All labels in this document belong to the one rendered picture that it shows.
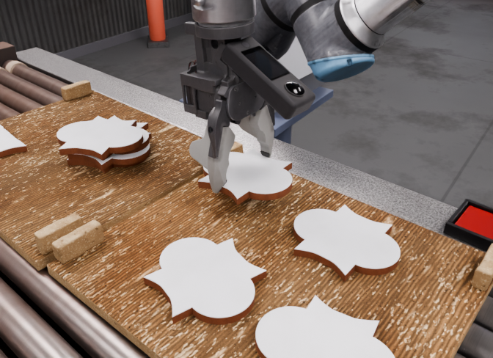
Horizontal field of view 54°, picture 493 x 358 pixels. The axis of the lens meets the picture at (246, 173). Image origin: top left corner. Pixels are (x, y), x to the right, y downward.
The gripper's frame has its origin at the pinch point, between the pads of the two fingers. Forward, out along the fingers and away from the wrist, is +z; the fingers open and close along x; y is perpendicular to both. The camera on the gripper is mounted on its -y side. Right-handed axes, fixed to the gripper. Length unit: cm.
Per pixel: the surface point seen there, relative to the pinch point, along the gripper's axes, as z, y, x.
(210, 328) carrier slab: 4.7, -11.8, 20.0
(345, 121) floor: 92, 99, -209
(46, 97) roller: 2, 59, -4
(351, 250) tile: 4.0, -17.3, 1.8
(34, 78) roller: 2, 72, -8
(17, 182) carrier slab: 2.1, 28.5, 18.7
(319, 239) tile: 3.7, -13.4, 2.5
